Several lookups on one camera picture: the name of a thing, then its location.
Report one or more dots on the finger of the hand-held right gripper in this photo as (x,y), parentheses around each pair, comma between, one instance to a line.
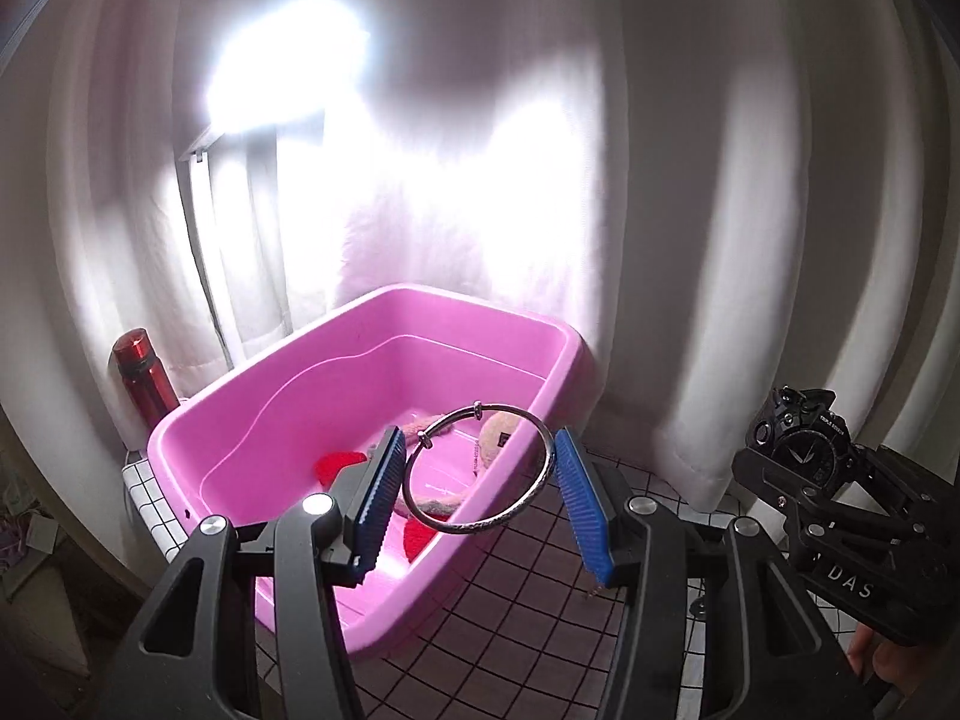
(907,480)
(772,480)

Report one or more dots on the black checked white tablecloth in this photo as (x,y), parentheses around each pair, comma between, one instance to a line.
(510,600)

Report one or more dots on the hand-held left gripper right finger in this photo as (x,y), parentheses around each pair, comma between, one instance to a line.
(585,510)

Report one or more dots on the red metal bottle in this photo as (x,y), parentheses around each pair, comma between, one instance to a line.
(142,375)

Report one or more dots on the black wrist watch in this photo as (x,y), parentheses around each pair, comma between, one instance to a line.
(806,435)

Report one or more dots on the patterned cloth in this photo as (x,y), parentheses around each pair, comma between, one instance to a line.
(26,540)

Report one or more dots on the person's right hand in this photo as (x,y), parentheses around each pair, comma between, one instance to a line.
(877,660)

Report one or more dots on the beige fuzzy hair clip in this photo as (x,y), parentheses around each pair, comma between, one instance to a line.
(491,450)

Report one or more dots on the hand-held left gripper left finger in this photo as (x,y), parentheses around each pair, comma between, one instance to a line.
(379,495)

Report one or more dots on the white curtain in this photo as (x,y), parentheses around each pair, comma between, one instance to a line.
(750,165)

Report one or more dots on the white window frame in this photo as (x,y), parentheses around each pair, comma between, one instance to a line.
(199,202)

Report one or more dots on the pink strawberry headband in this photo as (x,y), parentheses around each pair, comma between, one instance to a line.
(341,465)

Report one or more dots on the pink plastic tub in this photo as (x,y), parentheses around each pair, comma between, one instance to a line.
(450,330)

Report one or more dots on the small silver bangle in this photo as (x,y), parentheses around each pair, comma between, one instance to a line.
(465,531)

